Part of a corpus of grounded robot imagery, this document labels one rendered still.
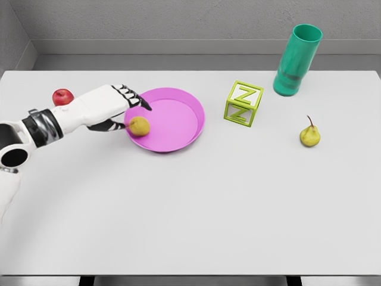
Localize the green letter block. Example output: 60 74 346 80
223 80 264 128

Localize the green cup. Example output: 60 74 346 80
273 23 323 97

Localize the yellow-green pear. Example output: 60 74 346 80
299 115 321 148

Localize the pink round plate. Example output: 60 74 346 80
124 87 206 154

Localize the red apple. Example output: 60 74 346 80
52 88 75 107

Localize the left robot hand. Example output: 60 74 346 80
75 83 153 132

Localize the yellow lemon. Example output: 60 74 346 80
128 116 151 138

